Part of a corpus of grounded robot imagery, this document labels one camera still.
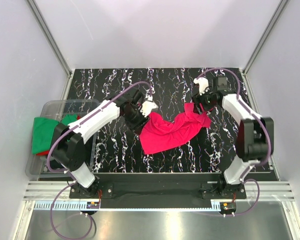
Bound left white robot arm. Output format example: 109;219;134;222
47;90;158;198

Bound aluminium frame post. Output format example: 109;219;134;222
24;0;74;78
242;0;290;75

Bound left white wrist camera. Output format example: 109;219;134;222
139;100;159;117

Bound left aluminium frame post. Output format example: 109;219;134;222
24;0;74;78

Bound black t shirt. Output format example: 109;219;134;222
49;160;65;170

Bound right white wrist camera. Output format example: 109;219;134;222
193;77;209;96

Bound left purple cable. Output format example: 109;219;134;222
46;80;152;238

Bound aluminium front rail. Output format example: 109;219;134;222
23;181;294;202

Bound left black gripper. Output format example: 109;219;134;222
122;106;150;136

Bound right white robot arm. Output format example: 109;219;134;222
192;76;274;199

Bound red t shirt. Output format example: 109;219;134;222
36;150;50;156

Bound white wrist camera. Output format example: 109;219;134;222
193;77;209;96
139;100;159;117

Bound green t shirt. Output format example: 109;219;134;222
31;114;81;155

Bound pink t shirt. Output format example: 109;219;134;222
139;102;211;155

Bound white slotted cable duct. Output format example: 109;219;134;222
34;199;226;212

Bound right aluminium frame post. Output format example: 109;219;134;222
242;0;290;75

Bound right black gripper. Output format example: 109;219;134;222
190;86;217;115

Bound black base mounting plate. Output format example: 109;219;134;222
69;173;247;211

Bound clear plastic bin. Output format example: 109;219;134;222
24;98;101;180

